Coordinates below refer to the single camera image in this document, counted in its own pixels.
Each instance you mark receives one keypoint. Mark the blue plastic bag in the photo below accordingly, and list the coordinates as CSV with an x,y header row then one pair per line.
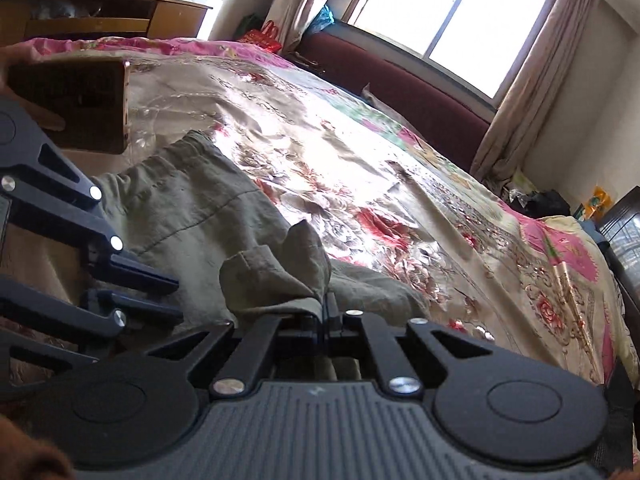
x,y
322,20

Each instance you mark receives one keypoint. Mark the red gift bag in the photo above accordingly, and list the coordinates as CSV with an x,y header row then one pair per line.
x,y
262,37

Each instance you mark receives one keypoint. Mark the dark wooden headboard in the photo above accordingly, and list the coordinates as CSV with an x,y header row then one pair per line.
x,y
625,240

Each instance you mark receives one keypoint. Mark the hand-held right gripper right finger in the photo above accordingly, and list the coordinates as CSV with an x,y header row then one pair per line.
x,y
335,321

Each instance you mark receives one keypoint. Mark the brown handbag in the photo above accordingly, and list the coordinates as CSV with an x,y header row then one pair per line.
x,y
307,60

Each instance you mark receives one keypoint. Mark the person's left hand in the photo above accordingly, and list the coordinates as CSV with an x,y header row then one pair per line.
x,y
50,121

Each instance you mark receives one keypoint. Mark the brown fuzzy sleeve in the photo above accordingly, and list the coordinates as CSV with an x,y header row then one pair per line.
x,y
25,450

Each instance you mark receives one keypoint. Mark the window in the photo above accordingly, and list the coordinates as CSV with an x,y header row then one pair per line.
x,y
450,20

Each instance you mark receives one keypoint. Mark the green pants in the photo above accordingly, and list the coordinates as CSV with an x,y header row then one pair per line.
x,y
200,210

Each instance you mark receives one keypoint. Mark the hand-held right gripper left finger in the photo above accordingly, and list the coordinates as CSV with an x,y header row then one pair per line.
x,y
310,321

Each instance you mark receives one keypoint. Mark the maroon sofa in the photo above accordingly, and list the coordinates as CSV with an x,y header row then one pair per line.
x,y
400,90

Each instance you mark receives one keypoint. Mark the floral satin bedspread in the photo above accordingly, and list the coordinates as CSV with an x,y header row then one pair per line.
x,y
400,160

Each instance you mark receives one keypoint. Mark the grey pillow cloth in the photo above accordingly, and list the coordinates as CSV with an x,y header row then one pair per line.
x,y
370,96

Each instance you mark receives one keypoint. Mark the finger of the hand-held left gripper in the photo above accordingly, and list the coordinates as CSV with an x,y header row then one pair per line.
x,y
145,275
150,310

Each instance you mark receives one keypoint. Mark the black bag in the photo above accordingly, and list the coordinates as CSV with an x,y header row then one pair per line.
x,y
547,205

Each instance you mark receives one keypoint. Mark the yellow packet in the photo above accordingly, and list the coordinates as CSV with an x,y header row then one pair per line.
x,y
597,200

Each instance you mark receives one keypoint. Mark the wooden desk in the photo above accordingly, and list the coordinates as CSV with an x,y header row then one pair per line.
x,y
150,10

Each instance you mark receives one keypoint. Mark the blue cloth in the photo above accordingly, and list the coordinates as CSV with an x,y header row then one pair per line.
x,y
595,232

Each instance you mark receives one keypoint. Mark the beige floral curtain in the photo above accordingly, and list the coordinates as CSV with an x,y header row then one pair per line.
x,y
540,85
310,0

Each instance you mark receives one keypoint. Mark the crinkled plastic bags pile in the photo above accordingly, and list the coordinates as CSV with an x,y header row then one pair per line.
x,y
517,190

